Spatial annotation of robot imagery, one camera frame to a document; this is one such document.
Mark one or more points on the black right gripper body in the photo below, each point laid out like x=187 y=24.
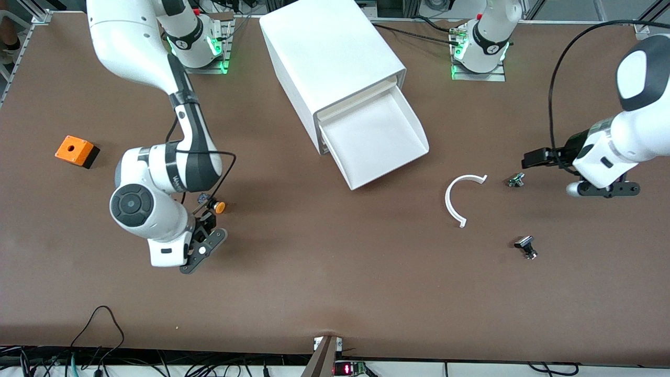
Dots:
x=204 y=221

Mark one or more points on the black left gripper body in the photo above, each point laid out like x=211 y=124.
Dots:
x=569 y=148

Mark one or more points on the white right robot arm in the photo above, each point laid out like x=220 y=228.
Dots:
x=131 y=42

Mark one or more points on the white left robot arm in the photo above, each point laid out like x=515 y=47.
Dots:
x=628 y=136

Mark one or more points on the orange cap push button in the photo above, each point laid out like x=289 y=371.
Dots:
x=220 y=207

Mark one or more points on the white grey drawer cabinet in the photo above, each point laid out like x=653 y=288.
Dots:
x=335 y=52

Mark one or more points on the small green metal part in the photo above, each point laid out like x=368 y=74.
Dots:
x=516 y=180

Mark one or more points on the white curved plastic arc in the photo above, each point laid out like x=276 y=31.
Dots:
x=448 y=201

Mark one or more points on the small device red display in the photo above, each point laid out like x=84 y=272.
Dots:
x=348 y=369

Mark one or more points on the person foot with sneaker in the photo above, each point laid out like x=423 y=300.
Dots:
x=9 y=47

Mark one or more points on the black silver switch part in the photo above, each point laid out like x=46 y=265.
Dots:
x=523 y=242

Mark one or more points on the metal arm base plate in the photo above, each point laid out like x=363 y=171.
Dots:
x=479 y=77
x=228 y=47

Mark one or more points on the aluminium frame profile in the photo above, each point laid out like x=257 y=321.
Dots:
x=39 y=15
x=646 y=26

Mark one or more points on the orange black button enclosure box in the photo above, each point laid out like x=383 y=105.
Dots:
x=73 y=149

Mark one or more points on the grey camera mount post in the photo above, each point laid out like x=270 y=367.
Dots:
x=322 y=361

